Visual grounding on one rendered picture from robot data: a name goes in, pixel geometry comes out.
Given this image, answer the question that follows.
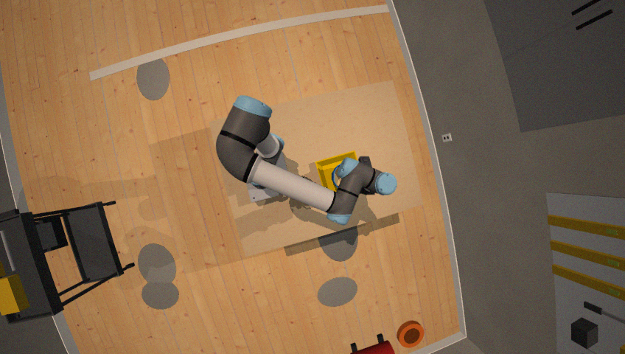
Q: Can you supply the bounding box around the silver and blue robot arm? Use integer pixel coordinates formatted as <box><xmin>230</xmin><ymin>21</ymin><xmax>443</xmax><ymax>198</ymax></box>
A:
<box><xmin>216</xmin><ymin>95</ymin><xmax>397</xmax><ymax>225</ymax></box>

